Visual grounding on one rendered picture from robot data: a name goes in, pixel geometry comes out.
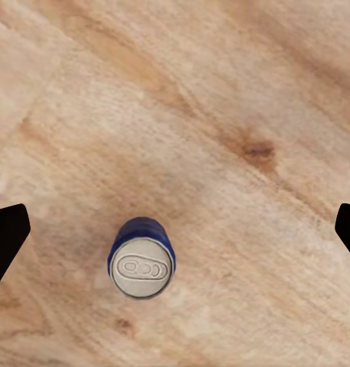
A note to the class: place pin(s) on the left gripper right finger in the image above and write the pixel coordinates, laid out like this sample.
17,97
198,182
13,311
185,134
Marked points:
342,224

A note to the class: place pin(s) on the can of soda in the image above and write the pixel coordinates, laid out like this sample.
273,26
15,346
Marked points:
142,262

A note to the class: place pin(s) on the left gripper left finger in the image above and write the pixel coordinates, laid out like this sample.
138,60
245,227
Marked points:
14,229

